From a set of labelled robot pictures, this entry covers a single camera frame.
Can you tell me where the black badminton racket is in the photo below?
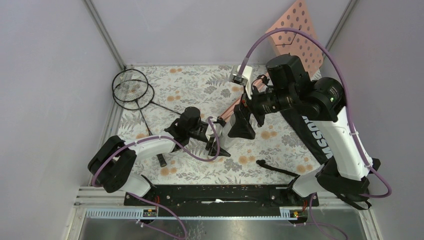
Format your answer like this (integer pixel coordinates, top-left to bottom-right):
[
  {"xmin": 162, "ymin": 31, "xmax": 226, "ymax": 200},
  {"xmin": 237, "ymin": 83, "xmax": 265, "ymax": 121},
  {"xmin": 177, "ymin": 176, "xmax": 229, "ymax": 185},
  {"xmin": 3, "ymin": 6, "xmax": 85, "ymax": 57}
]
[
  {"xmin": 112, "ymin": 79, "xmax": 181, "ymax": 115},
  {"xmin": 111, "ymin": 68, "xmax": 167, "ymax": 168}
]

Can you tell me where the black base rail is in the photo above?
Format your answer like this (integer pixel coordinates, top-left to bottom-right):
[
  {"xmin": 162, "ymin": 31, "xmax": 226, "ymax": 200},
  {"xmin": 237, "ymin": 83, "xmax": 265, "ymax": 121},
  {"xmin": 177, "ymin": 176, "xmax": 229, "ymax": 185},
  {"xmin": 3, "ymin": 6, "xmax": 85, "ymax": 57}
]
[{"xmin": 123, "ymin": 184, "xmax": 319, "ymax": 218}]

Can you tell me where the pink music stand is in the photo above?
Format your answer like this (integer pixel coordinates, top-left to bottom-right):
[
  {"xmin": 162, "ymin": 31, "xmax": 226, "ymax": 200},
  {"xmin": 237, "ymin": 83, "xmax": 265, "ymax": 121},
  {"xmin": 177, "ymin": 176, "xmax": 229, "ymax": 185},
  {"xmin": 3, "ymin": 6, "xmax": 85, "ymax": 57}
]
[{"xmin": 267, "ymin": 0, "xmax": 324, "ymax": 80}]

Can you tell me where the floral tablecloth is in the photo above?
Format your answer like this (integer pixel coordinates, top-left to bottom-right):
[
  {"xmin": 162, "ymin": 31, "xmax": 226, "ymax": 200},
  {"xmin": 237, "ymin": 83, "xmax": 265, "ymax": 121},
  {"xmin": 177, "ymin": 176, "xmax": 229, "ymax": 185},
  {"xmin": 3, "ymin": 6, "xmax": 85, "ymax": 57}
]
[{"xmin": 114, "ymin": 65, "xmax": 321, "ymax": 185}]

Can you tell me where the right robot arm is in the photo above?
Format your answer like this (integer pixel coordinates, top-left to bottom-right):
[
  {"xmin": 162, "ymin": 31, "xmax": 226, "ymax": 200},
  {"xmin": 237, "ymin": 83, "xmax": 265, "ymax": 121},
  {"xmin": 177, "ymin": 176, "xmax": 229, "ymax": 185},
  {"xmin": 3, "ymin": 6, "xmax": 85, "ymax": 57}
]
[{"xmin": 219, "ymin": 54, "xmax": 380, "ymax": 206}]

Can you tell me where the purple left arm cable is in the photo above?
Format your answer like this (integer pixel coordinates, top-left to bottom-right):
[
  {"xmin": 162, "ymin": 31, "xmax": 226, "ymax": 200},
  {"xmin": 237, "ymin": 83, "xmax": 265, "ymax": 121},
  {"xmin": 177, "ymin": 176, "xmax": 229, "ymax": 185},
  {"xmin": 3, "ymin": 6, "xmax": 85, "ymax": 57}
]
[{"xmin": 91, "ymin": 115, "xmax": 222, "ymax": 240}]

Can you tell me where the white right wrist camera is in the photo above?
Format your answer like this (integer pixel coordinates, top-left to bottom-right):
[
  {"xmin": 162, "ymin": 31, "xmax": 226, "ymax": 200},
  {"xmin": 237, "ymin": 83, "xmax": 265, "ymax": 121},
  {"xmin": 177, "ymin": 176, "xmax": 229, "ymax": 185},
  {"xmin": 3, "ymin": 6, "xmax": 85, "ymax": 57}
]
[{"xmin": 229, "ymin": 65, "xmax": 253, "ymax": 100}]

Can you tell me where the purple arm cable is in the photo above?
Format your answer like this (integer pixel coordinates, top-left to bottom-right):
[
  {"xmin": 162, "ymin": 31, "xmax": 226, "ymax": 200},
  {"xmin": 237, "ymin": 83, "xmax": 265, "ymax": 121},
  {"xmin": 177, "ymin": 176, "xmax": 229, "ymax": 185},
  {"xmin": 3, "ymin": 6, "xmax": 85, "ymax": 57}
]
[
  {"xmin": 91, "ymin": 115, "xmax": 222, "ymax": 240},
  {"xmin": 236, "ymin": 27, "xmax": 393, "ymax": 240}
]

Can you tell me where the black racket bag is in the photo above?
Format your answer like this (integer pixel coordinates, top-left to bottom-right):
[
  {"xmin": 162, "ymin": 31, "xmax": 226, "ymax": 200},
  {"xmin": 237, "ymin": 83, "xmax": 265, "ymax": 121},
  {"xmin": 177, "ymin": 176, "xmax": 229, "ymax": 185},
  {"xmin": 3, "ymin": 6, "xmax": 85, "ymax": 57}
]
[{"xmin": 280, "ymin": 109, "xmax": 334, "ymax": 164}]

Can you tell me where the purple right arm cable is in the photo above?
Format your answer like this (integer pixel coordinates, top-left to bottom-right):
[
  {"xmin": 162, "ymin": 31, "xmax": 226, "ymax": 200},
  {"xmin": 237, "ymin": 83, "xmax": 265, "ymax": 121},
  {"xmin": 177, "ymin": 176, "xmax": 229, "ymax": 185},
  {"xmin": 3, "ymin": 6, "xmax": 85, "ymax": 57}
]
[{"xmin": 236, "ymin": 27, "xmax": 393, "ymax": 240}]

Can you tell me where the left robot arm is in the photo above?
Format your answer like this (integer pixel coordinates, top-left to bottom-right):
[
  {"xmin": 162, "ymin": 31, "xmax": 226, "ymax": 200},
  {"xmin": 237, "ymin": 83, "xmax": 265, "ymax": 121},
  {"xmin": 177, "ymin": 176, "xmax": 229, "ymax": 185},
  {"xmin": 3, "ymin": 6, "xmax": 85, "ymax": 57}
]
[{"xmin": 87, "ymin": 107, "xmax": 232, "ymax": 206}]

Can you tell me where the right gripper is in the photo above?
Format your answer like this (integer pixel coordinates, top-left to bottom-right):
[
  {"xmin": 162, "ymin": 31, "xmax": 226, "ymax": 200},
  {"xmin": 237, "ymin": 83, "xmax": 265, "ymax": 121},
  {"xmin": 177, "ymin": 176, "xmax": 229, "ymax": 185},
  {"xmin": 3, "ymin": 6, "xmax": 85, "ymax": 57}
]
[{"xmin": 227, "ymin": 79, "xmax": 295, "ymax": 140}]

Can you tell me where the white shuttlecock tube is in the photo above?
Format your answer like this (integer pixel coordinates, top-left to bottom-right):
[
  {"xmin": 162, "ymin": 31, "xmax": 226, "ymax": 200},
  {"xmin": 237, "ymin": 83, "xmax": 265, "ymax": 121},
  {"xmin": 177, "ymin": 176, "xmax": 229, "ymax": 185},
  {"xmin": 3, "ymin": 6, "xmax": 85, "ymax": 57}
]
[{"xmin": 219, "ymin": 113, "xmax": 241, "ymax": 152}]

